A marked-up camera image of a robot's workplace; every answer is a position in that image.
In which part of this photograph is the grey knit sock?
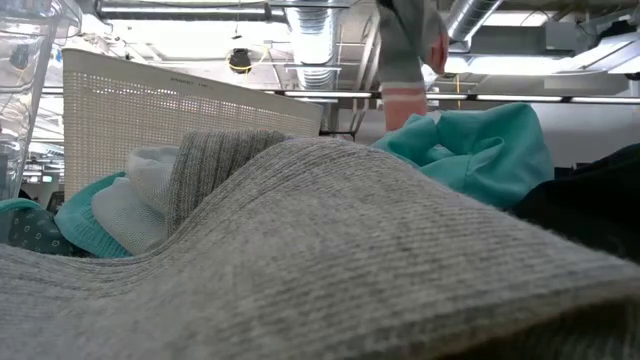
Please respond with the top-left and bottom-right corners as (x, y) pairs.
(0, 128), (640, 360)

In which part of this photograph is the grey sock with pink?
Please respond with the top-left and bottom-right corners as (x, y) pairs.
(375, 0), (450, 132)

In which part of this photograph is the white cloth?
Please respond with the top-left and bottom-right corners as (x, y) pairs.
(91, 145), (180, 256)

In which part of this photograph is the teal knit cloth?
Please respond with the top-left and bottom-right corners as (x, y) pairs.
(0, 171), (132, 260)

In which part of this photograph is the black cloth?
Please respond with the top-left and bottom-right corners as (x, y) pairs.
(509, 143), (640, 264)

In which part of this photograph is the black ceiling device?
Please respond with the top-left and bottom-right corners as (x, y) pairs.
(227, 47), (254, 75)

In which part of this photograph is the white perforated laundry basket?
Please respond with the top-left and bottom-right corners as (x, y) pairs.
(61, 47), (324, 201)

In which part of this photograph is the ceiling light bar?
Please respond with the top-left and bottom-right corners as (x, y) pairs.
(262, 89), (640, 105)

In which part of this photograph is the large clear plastic bin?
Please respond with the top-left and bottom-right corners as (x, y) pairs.
(0, 0), (84, 201)

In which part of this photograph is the silver spiral ventilation duct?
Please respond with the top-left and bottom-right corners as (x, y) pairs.
(446, 0), (504, 42)
(285, 0), (347, 92)

